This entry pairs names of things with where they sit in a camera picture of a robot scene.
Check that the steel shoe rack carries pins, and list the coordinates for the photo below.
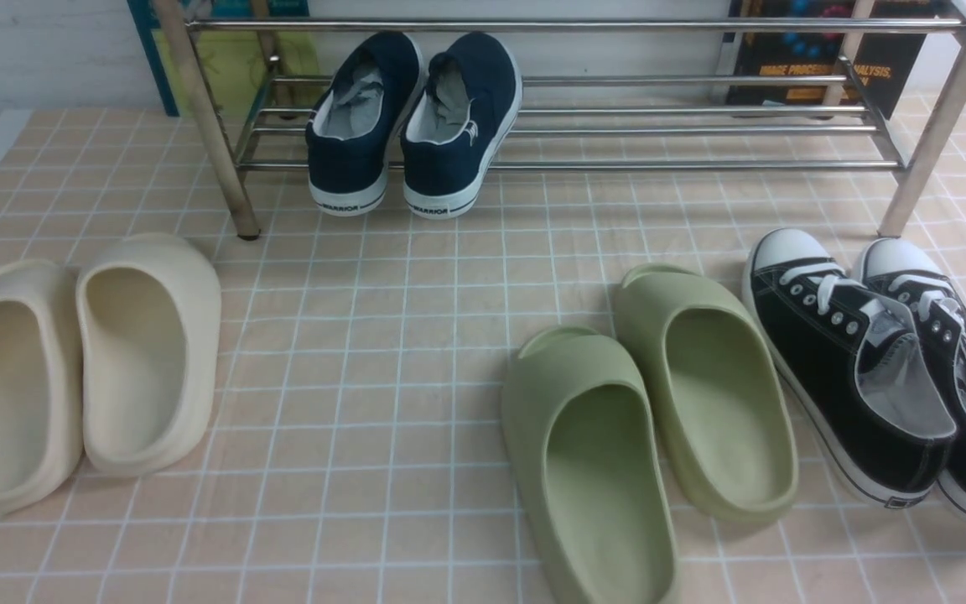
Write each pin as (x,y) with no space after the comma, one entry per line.
(846,108)

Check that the black left lace-up sneaker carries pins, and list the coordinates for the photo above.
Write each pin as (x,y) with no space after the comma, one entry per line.
(852,357)

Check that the black right lace-up sneaker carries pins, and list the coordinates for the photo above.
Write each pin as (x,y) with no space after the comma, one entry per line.
(899,270)

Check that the cream foam slide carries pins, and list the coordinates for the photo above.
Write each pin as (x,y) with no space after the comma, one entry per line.
(149,309)
(41,440)

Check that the cream right foam slide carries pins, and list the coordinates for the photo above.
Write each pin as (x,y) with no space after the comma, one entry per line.
(149,309)

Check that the black lace-up sneaker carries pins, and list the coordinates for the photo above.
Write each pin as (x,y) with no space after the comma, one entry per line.
(899,270)
(852,357)

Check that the black image processing book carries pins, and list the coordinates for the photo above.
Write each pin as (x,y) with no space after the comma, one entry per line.
(883,62)

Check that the green right foam slide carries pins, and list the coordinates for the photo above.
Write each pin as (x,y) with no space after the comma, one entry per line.
(716,396)

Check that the cream left foam slide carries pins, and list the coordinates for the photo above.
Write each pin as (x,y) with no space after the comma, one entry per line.
(41,440)

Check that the navy slip-on sneaker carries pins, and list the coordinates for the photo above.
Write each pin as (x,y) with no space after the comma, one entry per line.
(471,98)
(350,131)

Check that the green foam slide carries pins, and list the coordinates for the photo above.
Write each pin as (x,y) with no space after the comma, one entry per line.
(716,396)
(580,437)

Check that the green left foam slide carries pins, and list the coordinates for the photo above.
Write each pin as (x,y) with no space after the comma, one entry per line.
(580,437)

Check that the blue and yellow book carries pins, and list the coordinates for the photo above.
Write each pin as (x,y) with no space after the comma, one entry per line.
(233,61)

